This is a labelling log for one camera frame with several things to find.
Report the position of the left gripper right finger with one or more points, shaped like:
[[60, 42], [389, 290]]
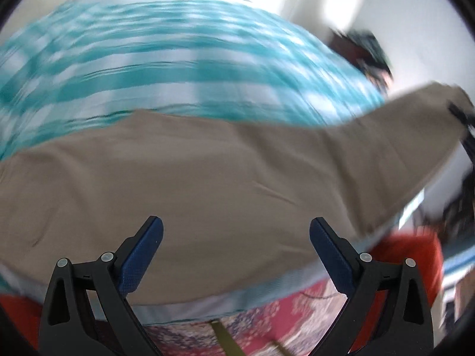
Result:
[[405, 324]]

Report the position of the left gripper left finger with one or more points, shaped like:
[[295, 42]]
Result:
[[68, 325]]

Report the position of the beige pants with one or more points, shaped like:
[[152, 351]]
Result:
[[236, 198]]

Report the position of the red clothing of person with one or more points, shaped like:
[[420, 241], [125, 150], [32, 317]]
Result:
[[426, 251]]

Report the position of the red patterned rug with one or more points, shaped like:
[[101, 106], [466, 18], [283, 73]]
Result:
[[297, 323]]

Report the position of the pile of clothes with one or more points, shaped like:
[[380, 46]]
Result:
[[362, 50]]

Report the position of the teal white checkered bedspread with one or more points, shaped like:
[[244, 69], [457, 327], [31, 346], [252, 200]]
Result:
[[86, 65]]

